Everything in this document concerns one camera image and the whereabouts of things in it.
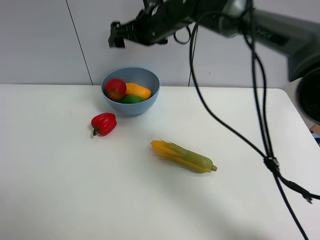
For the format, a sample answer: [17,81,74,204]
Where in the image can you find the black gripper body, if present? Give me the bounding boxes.
[124,0,199,46]

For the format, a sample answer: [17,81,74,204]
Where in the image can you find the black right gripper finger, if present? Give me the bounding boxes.
[108,35,125,49]

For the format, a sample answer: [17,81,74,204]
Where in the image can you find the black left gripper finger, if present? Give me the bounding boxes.
[111,21,127,32]

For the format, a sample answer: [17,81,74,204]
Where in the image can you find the red pomegranate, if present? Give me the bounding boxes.
[103,78,127,102]

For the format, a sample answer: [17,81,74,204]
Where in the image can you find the yellow orange mango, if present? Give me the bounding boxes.
[125,82,152,100]

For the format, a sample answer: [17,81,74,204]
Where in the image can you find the green lime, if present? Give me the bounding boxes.
[121,95,144,104]

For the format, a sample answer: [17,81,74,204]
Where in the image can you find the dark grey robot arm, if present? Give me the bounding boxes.
[108,0,320,123]

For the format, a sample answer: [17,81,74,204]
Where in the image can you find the blue plastic bowl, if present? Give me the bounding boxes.
[100,67,161,116]

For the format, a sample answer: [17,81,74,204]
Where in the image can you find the red bell pepper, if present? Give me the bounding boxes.
[91,112,117,137]

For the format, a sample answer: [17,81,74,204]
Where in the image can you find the yellow corn with green husk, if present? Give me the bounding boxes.
[150,139,218,174]

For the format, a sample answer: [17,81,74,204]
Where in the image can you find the blue object at table edge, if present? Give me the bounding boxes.
[310,130,320,146]

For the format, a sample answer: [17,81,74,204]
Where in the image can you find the black cable bundle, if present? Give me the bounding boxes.
[173,0,320,240]

